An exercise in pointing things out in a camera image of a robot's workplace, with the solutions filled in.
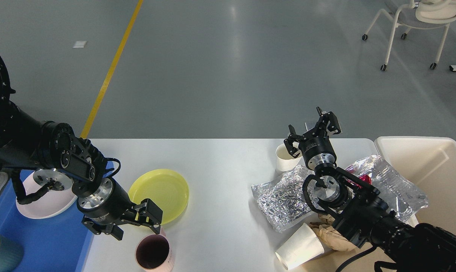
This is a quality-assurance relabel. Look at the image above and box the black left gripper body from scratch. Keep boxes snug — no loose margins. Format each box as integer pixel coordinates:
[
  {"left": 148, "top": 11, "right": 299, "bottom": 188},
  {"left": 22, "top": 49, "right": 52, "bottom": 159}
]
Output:
[{"left": 77, "top": 178, "right": 134, "bottom": 225}]

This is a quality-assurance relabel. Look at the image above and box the clear floor plate left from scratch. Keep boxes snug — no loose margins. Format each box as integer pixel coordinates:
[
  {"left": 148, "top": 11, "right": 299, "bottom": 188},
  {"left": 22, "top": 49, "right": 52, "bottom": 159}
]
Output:
[{"left": 305, "top": 122, "right": 318, "bottom": 134}]

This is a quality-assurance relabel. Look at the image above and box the white office chair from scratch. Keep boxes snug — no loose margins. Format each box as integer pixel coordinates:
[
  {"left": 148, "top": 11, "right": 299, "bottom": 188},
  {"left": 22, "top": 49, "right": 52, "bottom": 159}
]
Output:
[{"left": 362, "top": 0, "right": 456, "bottom": 72}]

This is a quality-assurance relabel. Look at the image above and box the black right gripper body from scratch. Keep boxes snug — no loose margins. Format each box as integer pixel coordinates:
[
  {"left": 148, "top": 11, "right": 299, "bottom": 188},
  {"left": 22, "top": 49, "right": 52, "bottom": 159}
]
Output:
[{"left": 299, "top": 131, "right": 337, "bottom": 170}]

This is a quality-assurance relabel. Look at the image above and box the silver foil bag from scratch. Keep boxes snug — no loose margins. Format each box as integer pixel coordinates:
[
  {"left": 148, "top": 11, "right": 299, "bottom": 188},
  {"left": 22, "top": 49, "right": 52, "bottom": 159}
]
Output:
[
  {"left": 345, "top": 155, "right": 429, "bottom": 222},
  {"left": 251, "top": 165, "right": 314, "bottom": 232}
]

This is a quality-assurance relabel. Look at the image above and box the beige plastic bin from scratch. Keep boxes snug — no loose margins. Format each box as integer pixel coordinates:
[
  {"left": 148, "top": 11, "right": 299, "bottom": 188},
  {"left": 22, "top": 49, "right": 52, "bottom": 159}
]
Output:
[{"left": 375, "top": 136, "right": 456, "bottom": 235}]

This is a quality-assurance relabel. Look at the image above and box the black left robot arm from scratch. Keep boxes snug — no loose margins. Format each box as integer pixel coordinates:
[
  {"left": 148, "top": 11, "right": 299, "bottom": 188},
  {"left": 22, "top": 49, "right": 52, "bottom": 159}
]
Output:
[{"left": 0, "top": 56, "right": 163, "bottom": 241}]

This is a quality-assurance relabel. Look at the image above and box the flat brown paper sheet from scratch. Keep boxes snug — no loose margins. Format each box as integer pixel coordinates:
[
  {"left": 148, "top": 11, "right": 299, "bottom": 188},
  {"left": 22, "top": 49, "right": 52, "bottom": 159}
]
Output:
[{"left": 299, "top": 242, "right": 394, "bottom": 272}]

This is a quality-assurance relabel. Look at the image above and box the white floor marker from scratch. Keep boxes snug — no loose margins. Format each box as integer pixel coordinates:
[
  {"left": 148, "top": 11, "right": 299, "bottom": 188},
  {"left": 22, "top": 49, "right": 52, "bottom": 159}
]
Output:
[{"left": 72, "top": 41, "right": 88, "bottom": 49}]

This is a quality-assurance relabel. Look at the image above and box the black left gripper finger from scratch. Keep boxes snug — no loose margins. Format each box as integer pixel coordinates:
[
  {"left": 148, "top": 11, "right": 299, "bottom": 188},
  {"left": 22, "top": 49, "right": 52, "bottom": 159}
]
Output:
[
  {"left": 133, "top": 198, "right": 163, "bottom": 235},
  {"left": 82, "top": 216, "right": 124, "bottom": 241}
]

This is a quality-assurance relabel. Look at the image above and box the yellow plastic plate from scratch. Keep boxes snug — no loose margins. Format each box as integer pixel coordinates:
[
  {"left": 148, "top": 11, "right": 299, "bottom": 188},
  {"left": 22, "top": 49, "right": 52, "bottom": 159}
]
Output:
[{"left": 128, "top": 169, "right": 189, "bottom": 225}]

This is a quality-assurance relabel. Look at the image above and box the silver foil bag right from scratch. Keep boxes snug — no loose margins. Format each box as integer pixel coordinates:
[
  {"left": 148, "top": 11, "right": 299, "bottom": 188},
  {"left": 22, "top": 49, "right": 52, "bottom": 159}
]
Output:
[{"left": 345, "top": 155, "right": 429, "bottom": 222}]

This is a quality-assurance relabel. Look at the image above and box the crumpled brown paper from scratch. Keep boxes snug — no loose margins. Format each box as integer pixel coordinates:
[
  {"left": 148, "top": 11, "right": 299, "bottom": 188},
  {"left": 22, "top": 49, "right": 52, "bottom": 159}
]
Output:
[{"left": 309, "top": 215, "right": 356, "bottom": 252}]

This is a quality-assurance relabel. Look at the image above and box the pink white plate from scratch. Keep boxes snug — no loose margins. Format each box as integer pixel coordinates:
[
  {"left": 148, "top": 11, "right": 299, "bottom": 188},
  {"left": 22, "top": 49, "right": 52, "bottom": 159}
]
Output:
[{"left": 16, "top": 169, "right": 77, "bottom": 219}]

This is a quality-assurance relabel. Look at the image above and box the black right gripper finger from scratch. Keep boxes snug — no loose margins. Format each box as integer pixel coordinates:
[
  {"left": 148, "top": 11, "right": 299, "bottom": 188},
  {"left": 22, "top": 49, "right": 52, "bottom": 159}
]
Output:
[
  {"left": 314, "top": 107, "right": 342, "bottom": 138},
  {"left": 284, "top": 125, "right": 307, "bottom": 158}
]

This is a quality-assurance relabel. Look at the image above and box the crushed red soda can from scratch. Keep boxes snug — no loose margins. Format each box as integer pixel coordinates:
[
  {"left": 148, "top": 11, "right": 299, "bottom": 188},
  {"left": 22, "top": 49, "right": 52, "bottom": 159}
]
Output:
[{"left": 346, "top": 172, "right": 372, "bottom": 188}]

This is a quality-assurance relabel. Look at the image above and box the blue plastic tray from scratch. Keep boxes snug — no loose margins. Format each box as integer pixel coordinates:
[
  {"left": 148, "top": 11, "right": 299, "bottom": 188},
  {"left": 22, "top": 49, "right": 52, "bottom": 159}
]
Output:
[{"left": 0, "top": 181, "right": 94, "bottom": 272}]

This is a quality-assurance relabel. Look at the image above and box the upright white paper cup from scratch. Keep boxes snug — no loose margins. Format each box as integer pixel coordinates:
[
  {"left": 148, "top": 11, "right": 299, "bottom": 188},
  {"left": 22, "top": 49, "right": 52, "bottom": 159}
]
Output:
[{"left": 275, "top": 144, "right": 302, "bottom": 173}]

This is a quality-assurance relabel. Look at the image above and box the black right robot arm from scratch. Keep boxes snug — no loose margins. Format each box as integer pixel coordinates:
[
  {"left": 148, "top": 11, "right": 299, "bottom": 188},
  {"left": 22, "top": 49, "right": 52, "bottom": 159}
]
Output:
[{"left": 284, "top": 107, "right": 456, "bottom": 272}]

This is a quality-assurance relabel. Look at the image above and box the silver foil bag left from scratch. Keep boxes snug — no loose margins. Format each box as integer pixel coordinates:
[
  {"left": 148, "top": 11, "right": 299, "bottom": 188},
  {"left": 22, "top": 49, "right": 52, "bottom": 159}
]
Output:
[{"left": 251, "top": 165, "right": 314, "bottom": 232}]

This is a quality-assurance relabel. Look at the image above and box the pink HOME mug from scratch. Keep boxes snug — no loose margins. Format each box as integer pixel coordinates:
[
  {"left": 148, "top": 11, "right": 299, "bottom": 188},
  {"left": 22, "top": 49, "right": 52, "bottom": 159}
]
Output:
[{"left": 135, "top": 227, "right": 175, "bottom": 272}]

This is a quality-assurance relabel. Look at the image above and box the lying white paper cup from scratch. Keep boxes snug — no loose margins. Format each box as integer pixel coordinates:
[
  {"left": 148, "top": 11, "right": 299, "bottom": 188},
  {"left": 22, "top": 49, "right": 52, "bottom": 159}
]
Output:
[{"left": 275, "top": 223, "right": 325, "bottom": 270}]

